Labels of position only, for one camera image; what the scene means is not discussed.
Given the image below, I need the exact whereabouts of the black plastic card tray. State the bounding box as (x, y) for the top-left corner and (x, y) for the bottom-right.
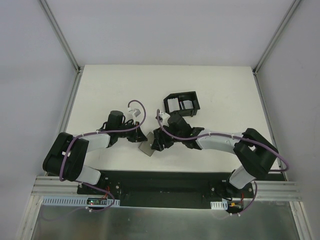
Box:
(163, 91), (201, 117)

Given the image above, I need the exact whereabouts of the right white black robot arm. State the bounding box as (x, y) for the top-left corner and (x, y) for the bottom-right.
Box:
(150, 110), (280, 198)

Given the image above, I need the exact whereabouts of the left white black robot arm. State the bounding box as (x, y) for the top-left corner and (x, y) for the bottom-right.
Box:
(42, 110), (148, 195)

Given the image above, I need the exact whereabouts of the white card stack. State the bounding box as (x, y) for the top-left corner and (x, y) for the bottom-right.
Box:
(167, 98), (180, 113)

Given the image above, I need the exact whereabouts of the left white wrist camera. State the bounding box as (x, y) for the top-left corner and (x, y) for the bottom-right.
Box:
(127, 107), (141, 122)

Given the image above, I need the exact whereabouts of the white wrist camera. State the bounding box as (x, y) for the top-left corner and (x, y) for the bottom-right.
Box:
(127, 107), (141, 122)
(158, 112), (170, 121)

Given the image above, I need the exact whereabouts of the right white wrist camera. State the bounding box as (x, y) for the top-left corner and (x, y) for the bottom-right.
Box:
(158, 112), (170, 121)

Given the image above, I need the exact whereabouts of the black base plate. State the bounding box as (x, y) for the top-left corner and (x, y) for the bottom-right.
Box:
(76, 169), (258, 208)

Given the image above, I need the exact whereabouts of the left table edge rail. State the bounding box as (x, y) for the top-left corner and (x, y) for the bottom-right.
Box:
(44, 71), (85, 176)

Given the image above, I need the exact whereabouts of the table edge rail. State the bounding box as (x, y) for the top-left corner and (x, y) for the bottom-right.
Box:
(252, 71), (288, 181)
(44, 71), (85, 176)

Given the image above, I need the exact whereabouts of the right table edge rail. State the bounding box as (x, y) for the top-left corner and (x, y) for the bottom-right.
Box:
(252, 71), (288, 181)

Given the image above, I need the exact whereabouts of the right white cable duct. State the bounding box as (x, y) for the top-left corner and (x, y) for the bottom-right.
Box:
(210, 201), (228, 211)

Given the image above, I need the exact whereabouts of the white cable duct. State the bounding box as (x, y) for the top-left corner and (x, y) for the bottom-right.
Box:
(210, 201), (228, 211)
(42, 196), (120, 208)

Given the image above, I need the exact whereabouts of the front aluminium rail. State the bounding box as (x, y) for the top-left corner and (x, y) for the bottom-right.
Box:
(31, 176), (303, 202)

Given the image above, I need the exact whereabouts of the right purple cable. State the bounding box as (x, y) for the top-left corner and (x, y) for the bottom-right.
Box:
(156, 108), (291, 218)

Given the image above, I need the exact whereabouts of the left white cable duct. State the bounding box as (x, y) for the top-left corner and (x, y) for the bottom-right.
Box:
(42, 196), (120, 208)

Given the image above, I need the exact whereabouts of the right aluminium frame post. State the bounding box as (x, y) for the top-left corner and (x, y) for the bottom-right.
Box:
(252, 0), (303, 76)

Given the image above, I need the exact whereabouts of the aluminium frame post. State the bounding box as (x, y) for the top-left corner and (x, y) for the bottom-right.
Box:
(252, 0), (303, 76)
(38, 0), (81, 74)

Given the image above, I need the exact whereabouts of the left aluminium frame post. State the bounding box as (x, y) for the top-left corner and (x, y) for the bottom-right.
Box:
(38, 0), (81, 74)

